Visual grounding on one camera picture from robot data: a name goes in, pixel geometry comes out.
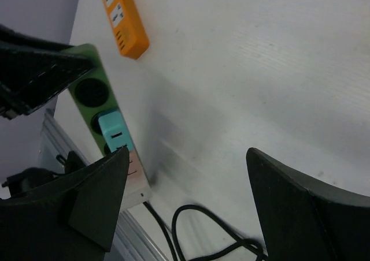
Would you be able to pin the white plug adapter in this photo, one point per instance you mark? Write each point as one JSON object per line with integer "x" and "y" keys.
{"x": 135, "y": 193}

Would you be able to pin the aluminium rail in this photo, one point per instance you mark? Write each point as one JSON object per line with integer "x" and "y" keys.
{"x": 113, "y": 234}

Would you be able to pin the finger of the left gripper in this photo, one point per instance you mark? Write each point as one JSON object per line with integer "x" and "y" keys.
{"x": 34, "y": 71}

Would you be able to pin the pink plug adapter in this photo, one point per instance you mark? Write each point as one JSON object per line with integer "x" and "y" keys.
{"x": 135, "y": 171}

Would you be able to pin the green power strip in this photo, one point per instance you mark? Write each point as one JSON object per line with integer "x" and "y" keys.
{"x": 93, "y": 94}

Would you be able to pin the blue plug adapter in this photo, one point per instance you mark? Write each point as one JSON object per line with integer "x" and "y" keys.
{"x": 115, "y": 130}

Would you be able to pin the orange power strip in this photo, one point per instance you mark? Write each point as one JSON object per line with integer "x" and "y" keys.
{"x": 127, "y": 27}

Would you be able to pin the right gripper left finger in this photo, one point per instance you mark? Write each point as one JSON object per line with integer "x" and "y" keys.
{"x": 37, "y": 224}

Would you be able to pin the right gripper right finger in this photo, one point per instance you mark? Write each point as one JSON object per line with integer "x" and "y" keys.
{"x": 303, "y": 218}

